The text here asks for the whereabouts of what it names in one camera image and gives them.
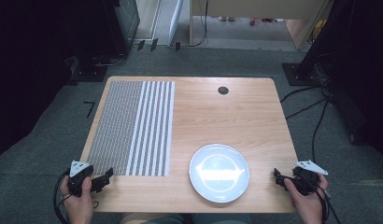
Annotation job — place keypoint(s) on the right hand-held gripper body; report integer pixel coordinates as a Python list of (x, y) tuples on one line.
[(306, 179)]

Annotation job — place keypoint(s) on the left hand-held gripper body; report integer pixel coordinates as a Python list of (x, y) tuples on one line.
[(82, 174)]

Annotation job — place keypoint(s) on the person's right hand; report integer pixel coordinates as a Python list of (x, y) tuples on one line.
[(306, 205)]

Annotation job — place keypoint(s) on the person's left hand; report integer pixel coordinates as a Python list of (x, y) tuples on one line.
[(79, 207)]

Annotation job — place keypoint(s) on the grey white striped placemat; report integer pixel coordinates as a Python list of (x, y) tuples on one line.
[(130, 127)]

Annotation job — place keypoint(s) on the white round plate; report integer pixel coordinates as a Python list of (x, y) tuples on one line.
[(219, 173)]

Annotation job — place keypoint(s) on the black round table grommet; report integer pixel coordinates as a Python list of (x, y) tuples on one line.
[(223, 90)]

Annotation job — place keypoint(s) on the black stand base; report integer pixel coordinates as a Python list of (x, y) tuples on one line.
[(88, 70), (297, 74)]

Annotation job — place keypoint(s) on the black curtain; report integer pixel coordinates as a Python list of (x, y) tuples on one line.
[(357, 71), (31, 68)]

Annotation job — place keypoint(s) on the dark cabinet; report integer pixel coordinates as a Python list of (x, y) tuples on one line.
[(125, 21)]

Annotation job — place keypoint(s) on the light wooden desk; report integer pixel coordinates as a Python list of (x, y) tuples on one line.
[(258, 7)]

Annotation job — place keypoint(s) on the white panel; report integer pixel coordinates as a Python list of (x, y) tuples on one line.
[(175, 21)]

